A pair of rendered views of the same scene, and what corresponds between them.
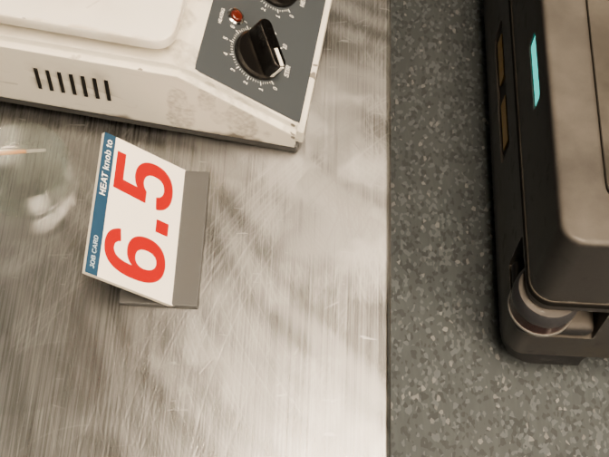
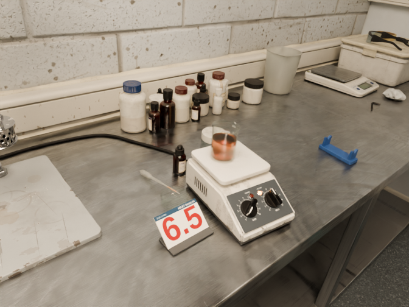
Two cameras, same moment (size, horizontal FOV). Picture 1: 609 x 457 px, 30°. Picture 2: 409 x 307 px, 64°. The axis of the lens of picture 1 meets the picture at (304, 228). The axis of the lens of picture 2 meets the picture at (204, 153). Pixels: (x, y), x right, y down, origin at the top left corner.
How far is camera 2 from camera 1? 30 cm
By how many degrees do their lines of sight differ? 44
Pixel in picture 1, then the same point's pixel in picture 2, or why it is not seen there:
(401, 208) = not seen: outside the picture
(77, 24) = (207, 167)
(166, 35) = (223, 181)
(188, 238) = (190, 239)
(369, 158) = (260, 263)
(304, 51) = (265, 220)
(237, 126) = (229, 223)
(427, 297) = not seen: outside the picture
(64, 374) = (129, 242)
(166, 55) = (222, 188)
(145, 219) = (183, 225)
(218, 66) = (234, 201)
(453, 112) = not seen: outside the picture
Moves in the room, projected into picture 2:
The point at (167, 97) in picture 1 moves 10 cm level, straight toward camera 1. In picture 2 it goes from (216, 201) to (179, 230)
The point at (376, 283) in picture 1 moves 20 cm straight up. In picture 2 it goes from (224, 293) to (243, 187)
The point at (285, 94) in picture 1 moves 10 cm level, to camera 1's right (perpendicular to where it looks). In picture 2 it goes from (248, 223) to (292, 262)
